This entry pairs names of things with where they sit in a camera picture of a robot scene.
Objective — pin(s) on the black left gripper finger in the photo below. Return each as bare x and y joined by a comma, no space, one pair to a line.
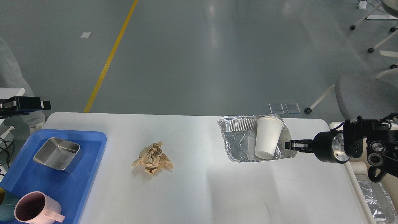
22,105

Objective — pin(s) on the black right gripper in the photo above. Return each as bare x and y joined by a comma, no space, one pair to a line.
327,147

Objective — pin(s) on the white paper cup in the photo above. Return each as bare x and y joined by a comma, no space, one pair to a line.
267,136

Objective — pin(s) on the aluminium foil tray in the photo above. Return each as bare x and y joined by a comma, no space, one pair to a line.
239,134

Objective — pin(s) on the stainless steel rectangular tray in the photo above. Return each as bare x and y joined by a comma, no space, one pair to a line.
59,154

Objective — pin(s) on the pink plastic mug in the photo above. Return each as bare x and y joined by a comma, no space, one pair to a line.
38,208

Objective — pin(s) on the brown paper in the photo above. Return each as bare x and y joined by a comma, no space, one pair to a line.
153,159

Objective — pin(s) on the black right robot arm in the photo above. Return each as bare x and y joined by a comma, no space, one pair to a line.
350,139

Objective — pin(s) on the paper cup in bin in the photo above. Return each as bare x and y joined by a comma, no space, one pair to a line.
359,168

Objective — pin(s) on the teal ceramic cup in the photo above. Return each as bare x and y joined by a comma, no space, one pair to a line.
8,201

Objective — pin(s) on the cream plastic bin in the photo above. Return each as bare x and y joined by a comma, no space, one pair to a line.
390,183

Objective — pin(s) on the blue plastic tray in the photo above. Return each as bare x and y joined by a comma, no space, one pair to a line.
72,189

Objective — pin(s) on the foil tray in bin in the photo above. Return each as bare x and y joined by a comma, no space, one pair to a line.
378,200

